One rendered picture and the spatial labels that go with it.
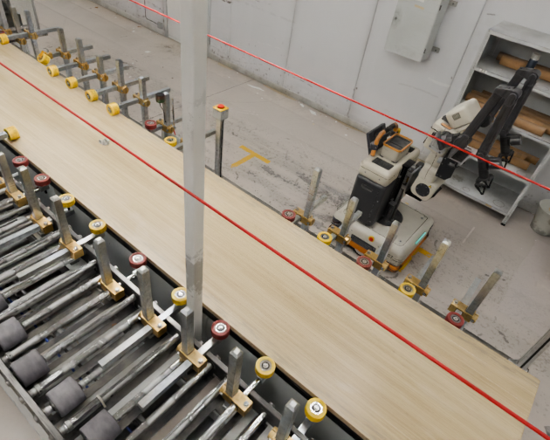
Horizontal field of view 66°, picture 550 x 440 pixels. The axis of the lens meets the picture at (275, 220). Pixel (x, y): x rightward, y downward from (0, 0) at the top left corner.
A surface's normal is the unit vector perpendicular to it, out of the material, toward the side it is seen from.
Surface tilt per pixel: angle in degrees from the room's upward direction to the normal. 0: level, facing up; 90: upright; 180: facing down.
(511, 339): 0
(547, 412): 0
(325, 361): 0
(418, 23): 90
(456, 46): 90
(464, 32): 90
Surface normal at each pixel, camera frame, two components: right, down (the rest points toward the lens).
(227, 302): 0.12, -0.74
